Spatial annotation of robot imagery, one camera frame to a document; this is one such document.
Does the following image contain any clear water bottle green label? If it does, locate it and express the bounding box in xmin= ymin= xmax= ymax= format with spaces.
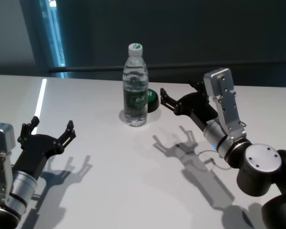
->
xmin=122 ymin=42 xmax=150 ymax=128

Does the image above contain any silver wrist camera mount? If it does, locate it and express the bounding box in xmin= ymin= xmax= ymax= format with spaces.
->
xmin=0 ymin=121 xmax=16 ymax=208
xmin=204 ymin=68 xmax=247 ymax=144

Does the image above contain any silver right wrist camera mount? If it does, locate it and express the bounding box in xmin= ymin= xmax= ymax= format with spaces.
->
xmin=204 ymin=68 xmax=247 ymax=144

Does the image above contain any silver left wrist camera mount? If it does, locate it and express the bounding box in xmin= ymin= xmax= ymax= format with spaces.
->
xmin=0 ymin=121 xmax=16 ymax=208

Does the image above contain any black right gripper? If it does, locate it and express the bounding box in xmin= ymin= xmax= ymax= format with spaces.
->
xmin=160 ymin=80 xmax=219 ymax=132

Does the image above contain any green YES button black base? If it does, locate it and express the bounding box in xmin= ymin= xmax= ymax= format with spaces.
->
xmin=147 ymin=88 xmax=160 ymax=113

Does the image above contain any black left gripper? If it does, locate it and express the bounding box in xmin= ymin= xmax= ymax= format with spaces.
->
xmin=13 ymin=115 xmax=77 ymax=178

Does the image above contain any grey blind bottom rail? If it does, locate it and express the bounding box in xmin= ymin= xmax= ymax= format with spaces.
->
xmin=49 ymin=61 xmax=286 ymax=73

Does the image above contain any bright window glass strip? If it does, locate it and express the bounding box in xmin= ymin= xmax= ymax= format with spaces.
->
xmin=39 ymin=0 xmax=68 ymax=79

